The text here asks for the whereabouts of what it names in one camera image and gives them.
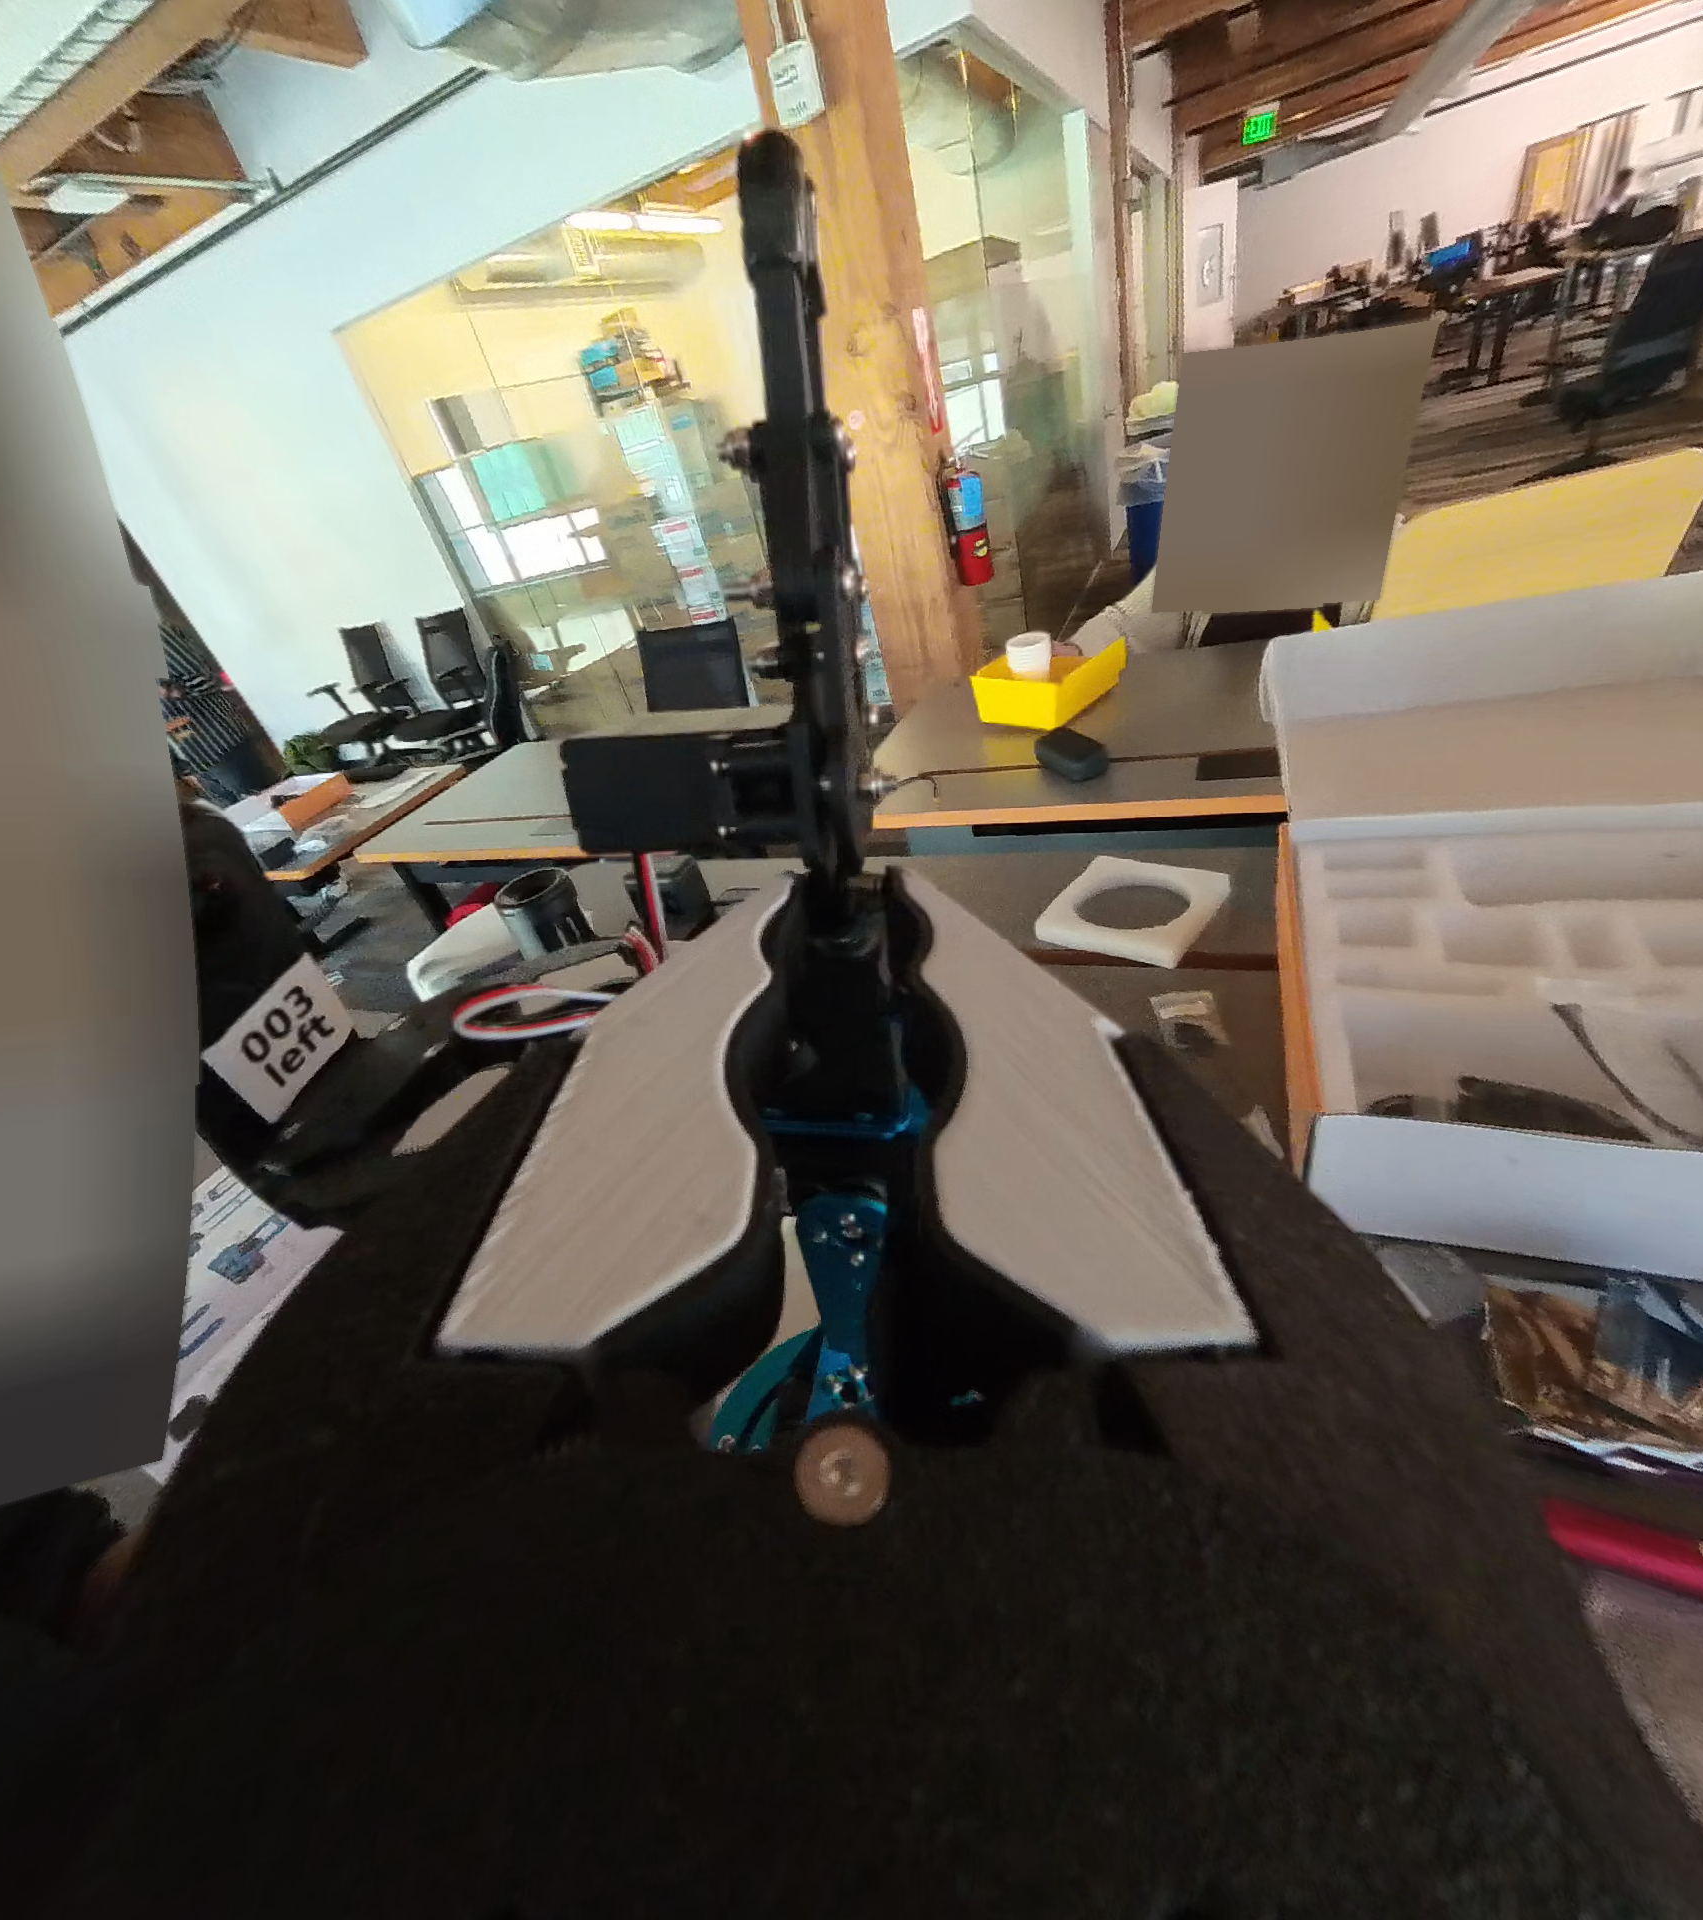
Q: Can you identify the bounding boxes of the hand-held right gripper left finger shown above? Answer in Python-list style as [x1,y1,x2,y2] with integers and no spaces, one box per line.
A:
[437,877,798,1363]

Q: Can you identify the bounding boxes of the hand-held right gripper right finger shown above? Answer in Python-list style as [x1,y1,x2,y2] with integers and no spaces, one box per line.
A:
[896,871,1259,1363]

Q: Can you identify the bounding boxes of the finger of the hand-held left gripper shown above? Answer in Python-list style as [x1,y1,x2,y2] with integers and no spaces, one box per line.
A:
[405,914,508,1000]

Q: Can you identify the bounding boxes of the black and blue toy robot arm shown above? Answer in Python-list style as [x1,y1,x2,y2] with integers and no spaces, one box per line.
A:
[561,123,980,1460]

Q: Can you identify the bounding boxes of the dark desk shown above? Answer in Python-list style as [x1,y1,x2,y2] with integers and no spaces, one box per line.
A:
[171,848,1703,1920]

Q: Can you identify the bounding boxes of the black cylindrical part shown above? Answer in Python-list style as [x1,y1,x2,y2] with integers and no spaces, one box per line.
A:
[493,868,601,962]

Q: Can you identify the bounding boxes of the grey table with wood edge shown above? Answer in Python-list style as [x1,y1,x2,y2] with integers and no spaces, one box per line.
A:
[866,647,1290,840]
[354,736,601,871]

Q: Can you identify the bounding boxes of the table with clutter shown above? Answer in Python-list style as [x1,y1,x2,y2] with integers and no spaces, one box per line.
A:
[260,766,467,889]

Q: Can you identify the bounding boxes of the black office chair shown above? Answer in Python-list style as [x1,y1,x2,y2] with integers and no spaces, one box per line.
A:
[311,621,415,761]
[632,619,760,715]
[1557,238,1703,440]
[405,604,506,751]

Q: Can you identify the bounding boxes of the printed instruction sheet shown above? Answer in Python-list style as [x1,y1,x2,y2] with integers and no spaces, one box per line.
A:
[171,1172,343,1443]

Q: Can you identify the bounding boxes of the white box with foam insert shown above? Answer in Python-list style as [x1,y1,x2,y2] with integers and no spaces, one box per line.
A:
[1259,573,1703,1299]

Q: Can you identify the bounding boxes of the yellow tray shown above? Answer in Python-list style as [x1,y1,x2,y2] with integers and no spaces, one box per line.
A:
[973,634,1130,728]

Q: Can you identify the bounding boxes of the shelf with boxes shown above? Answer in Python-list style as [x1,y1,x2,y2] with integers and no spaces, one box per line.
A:
[584,306,735,634]

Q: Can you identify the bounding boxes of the foil bag of screws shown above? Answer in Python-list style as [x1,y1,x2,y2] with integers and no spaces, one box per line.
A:
[1480,1276,1703,1500]

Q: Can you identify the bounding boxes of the red fire extinguisher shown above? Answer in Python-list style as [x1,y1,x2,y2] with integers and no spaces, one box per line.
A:
[935,460,996,589]

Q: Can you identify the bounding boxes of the wooden pillar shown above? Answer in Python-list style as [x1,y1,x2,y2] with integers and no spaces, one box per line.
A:
[740,0,980,725]

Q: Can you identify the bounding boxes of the row of office desks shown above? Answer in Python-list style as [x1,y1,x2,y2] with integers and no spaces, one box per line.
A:
[1279,179,1703,394]

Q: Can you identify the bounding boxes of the red white servo cable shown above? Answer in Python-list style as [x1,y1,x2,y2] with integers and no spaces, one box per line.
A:
[453,855,674,1048]

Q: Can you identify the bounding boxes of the white foam ring piece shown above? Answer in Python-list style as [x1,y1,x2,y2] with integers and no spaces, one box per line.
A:
[1034,855,1236,962]

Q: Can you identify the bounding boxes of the red tool handle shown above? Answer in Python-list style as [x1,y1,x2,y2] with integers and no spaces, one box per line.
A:
[1537,1500,1703,1633]

